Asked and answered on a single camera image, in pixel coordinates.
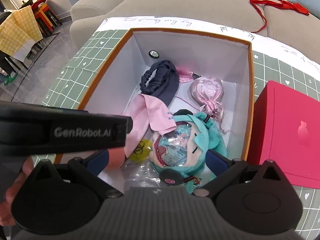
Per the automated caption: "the teal-haired plush doll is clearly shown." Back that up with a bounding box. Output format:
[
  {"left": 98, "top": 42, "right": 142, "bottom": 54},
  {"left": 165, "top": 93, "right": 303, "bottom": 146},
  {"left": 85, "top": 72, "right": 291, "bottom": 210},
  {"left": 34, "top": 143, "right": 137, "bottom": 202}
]
[{"left": 150, "top": 109, "right": 229, "bottom": 194}]

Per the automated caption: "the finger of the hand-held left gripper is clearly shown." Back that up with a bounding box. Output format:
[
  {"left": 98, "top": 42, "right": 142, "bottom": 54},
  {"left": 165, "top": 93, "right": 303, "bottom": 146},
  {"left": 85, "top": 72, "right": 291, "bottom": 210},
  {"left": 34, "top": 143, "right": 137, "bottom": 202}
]
[{"left": 0, "top": 101, "right": 133, "bottom": 157}]

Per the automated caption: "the beige sofa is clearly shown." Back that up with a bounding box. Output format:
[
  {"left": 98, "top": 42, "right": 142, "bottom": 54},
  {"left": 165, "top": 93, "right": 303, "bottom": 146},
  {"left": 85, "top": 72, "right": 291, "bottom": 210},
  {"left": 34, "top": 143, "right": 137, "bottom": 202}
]
[{"left": 70, "top": 0, "right": 320, "bottom": 63}]

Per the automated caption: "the stack of red stools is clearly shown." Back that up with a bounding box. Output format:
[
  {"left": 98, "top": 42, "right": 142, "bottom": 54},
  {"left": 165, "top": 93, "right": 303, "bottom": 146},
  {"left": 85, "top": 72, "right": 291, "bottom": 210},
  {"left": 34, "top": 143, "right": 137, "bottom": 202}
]
[{"left": 31, "top": 0, "right": 63, "bottom": 33}]

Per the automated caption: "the clear bag with yellow label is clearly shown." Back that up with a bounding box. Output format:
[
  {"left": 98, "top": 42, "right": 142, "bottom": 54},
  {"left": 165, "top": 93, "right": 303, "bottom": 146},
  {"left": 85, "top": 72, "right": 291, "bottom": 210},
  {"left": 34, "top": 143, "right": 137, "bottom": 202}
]
[{"left": 122, "top": 139, "right": 190, "bottom": 195}]

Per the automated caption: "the person's left hand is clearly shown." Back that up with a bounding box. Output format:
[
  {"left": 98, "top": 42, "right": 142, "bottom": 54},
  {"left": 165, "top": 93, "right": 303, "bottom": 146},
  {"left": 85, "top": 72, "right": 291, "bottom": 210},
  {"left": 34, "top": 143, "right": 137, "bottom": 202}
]
[{"left": 0, "top": 156, "right": 34, "bottom": 228}]

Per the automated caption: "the salmon pink soft toy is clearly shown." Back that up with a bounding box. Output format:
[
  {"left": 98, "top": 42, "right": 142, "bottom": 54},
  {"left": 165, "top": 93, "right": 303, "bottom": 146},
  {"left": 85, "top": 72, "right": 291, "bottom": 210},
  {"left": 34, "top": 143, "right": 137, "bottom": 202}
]
[{"left": 107, "top": 147, "right": 126, "bottom": 168}]

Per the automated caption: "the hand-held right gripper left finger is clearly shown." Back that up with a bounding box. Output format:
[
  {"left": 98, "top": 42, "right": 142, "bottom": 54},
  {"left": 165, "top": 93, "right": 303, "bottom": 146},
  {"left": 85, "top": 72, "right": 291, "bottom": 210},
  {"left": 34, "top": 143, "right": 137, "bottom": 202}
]
[{"left": 26, "top": 149, "right": 124, "bottom": 202}]

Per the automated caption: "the red ribbon cloth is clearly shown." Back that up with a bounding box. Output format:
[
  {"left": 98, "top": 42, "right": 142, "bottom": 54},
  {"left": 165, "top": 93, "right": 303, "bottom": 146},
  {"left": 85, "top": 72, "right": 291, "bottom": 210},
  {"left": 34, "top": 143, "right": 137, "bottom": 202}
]
[{"left": 249, "top": 0, "right": 310, "bottom": 33}]

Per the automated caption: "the orange cardboard box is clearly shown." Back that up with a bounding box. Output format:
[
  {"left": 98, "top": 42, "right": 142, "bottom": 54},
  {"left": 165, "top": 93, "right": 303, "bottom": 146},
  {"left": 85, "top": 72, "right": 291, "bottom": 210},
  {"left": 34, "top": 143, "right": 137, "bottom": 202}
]
[{"left": 54, "top": 27, "right": 255, "bottom": 193}]

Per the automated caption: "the pink microfibre cloth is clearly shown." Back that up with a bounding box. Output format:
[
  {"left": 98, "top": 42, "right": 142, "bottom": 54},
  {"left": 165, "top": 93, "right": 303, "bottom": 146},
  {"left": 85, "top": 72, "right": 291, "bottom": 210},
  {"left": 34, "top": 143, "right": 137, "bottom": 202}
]
[{"left": 124, "top": 94, "right": 177, "bottom": 159}]

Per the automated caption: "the yellow checked table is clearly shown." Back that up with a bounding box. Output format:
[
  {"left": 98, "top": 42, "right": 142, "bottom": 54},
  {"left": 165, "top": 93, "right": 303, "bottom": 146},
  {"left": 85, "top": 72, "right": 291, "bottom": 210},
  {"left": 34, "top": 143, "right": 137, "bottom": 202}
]
[{"left": 0, "top": 5, "right": 43, "bottom": 63}]

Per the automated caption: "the navy elastic headband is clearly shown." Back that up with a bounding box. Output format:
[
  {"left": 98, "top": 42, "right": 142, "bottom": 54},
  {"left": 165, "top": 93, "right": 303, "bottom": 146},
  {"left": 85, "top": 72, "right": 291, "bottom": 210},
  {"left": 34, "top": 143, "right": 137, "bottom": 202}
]
[{"left": 139, "top": 60, "right": 180, "bottom": 105}]

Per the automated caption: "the red storage box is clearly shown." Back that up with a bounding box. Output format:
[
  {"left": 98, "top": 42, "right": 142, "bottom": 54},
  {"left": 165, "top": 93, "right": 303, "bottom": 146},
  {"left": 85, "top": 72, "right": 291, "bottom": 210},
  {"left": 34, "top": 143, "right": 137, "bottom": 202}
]
[{"left": 246, "top": 80, "right": 320, "bottom": 189}]

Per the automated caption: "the pink embroidered drawstring pouch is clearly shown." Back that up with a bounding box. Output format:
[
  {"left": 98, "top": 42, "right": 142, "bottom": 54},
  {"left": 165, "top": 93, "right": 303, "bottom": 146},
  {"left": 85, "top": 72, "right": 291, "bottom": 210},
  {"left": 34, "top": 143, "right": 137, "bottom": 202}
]
[{"left": 175, "top": 69, "right": 230, "bottom": 134}]

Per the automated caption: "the green grid tablecloth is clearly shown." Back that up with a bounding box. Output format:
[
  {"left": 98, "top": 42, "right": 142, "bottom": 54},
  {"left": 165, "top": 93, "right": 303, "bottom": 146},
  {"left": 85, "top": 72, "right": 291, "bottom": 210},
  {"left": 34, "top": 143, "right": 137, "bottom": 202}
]
[{"left": 32, "top": 17, "right": 320, "bottom": 238}]

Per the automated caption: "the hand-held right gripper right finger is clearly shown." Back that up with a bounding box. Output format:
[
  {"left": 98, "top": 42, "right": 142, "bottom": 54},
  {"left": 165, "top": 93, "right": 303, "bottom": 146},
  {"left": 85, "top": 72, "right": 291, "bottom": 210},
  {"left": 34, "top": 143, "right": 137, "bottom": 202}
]
[{"left": 192, "top": 150, "right": 289, "bottom": 202}]

